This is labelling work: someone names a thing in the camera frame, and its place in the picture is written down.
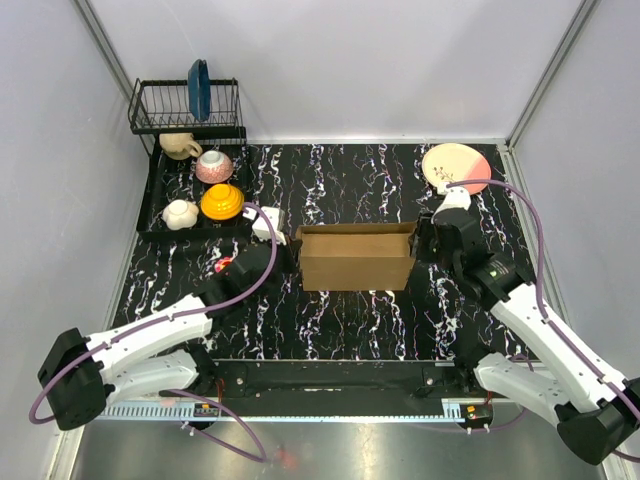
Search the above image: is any brown cardboard box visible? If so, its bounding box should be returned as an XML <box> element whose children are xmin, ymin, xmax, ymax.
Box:
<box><xmin>296</xmin><ymin>222</ymin><xmax>416</xmax><ymax>292</ymax></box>

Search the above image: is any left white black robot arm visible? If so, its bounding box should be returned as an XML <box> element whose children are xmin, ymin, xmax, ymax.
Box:
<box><xmin>29</xmin><ymin>238</ymin><xmax>301</xmax><ymax>431</ymax></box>

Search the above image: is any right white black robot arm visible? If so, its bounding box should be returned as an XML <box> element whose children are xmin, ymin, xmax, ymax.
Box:
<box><xmin>410</xmin><ymin>208</ymin><xmax>639</xmax><ymax>465</ymax></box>

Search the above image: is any pink flower toy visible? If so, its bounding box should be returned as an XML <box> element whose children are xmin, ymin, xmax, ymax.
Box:
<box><xmin>214</xmin><ymin>257</ymin><xmax>233</xmax><ymax>273</ymax></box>

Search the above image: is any pink cream round plate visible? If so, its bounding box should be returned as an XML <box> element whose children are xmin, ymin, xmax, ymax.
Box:
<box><xmin>421</xmin><ymin>143</ymin><xmax>492</xmax><ymax>190</ymax></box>

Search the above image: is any yellow ribbed bowl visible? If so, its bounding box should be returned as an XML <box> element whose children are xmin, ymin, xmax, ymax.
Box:
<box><xmin>200</xmin><ymin>183</ymin><xmax>245</xmax><ymax>221</ymax></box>

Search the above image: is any black tray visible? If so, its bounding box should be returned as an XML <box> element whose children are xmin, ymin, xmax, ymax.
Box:
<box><xmin>136</xmin><ymin>145</ymin><xmax>250</xmax><ymax>243</ymax></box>

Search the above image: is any white flower shaped cup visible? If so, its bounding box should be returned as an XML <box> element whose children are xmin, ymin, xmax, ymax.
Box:
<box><xmin>162</xmin><ymin>199</ymin><xmax>199</xmax><ymax>231</ymax></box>

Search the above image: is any pink patterned bowl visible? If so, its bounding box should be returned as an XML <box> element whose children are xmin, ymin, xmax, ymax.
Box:
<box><xmin>195</xmin><ymin>150</ymin><xmax>234</xmax><ymax>184</ymax></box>

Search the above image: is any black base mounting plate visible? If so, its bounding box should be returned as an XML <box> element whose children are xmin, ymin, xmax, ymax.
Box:
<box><xmin>186</xmin><ymin>360</ymin><xmax>484</xmax><ymax>418</ymax></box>

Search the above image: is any beige mug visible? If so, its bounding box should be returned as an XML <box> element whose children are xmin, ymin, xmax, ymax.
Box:
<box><xmin>159</xmin><ymin>133</ymin><xmax>203</xmax><ymax>161</ymax></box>

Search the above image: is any blue plate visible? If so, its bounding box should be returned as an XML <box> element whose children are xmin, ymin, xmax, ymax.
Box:
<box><xmin>187</xmin><ymin>59</ymin><xmax>211</xmax><ymax>123</ymax></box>

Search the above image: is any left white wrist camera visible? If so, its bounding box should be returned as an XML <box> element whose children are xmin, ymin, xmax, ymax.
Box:
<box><xmin>243</xmin><ymin>206</ymin><xmax>287</xmax><ymax>245</ymax></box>

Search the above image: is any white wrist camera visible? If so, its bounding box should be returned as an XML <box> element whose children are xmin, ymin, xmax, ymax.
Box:
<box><xmin>437</xmin><ymin>183</ymin><xmax>471</xmax><ymax>212</ymax></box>
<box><xmin>243</xmin><ymin>206</ymin><xmax>287</xmax><ymax>245</ymax></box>

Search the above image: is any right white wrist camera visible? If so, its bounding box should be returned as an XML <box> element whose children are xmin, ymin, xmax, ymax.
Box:
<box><xmin>437</xmin><ymin>183</ymin><xmax>471</xmax><ymax>212</ymax></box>

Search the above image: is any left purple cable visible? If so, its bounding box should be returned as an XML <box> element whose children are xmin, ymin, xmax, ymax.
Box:
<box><xmin>28</xmin><ymin>202</ymin><xmax>280</xmax><ymax>464</ymax></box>

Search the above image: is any purple cable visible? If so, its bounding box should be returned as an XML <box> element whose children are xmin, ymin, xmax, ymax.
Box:
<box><xmin>28</xmin><ymin>202</ymin><xmax>280</xmax><ymax>464</ymax></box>
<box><xmin>399</xmin><ymin>179</ymin><xmax>640</xmax><ymax>464</ymax></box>

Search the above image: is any black wire dish rack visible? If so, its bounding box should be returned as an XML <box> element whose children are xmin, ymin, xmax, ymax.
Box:
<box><xmin>127</xmin><ymin>79</ymin><xmax>247</xmax><ymax>145</ymax></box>

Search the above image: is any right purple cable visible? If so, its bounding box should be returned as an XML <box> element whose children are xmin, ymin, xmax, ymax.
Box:
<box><xmin>399</xmin><ymin>179</ymin><xmax>640</xmax><ymax>464</ymax></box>

